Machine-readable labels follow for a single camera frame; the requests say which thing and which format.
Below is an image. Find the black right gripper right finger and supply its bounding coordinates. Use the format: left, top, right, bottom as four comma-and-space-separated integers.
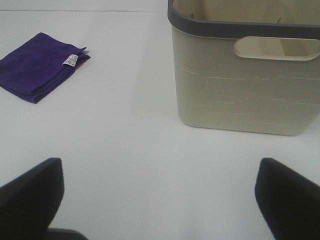
254, 158, 320, 240

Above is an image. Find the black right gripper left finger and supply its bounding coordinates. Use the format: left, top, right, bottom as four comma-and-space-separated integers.
0, 158, 64, 240

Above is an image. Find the purple towel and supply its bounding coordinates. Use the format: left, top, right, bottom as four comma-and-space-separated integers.
0, 32, 90, 104

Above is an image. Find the beige basket with grey rim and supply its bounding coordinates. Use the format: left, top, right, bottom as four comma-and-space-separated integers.
167, 0, 320, 136

